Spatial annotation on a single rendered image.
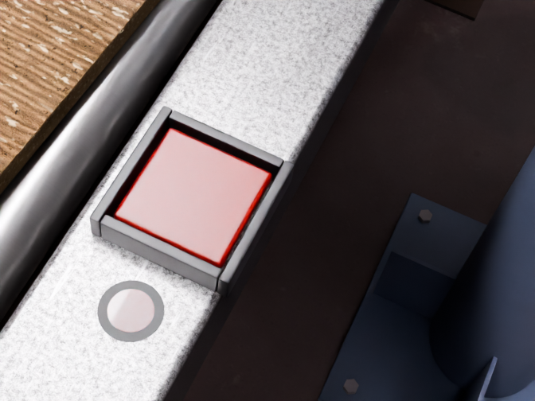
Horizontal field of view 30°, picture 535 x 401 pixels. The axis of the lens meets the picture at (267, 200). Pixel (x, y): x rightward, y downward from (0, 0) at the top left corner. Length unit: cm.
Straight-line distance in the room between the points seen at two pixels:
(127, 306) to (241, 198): 8
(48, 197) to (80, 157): 3
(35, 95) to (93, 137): 4
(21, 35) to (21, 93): 4
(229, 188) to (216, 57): 9
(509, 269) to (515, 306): 6
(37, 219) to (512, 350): 91
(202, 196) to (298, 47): 12
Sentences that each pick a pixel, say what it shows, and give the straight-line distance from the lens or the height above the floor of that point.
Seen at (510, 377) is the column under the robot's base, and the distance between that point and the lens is 142.
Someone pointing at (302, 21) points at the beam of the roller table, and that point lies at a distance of 59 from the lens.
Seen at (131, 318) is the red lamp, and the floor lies 92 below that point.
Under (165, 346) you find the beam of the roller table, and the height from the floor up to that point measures 92.
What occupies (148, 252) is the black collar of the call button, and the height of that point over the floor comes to 92.
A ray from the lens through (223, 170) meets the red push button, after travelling 51.
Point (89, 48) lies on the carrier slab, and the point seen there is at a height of 94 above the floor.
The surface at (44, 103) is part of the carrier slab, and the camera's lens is 52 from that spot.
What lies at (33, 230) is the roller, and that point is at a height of 91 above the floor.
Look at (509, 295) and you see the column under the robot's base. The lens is 123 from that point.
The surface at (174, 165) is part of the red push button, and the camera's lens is 51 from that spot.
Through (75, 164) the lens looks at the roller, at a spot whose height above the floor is 91.
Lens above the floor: 136
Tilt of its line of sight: 60 degrees down
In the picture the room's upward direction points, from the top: 10 degrees clockwise
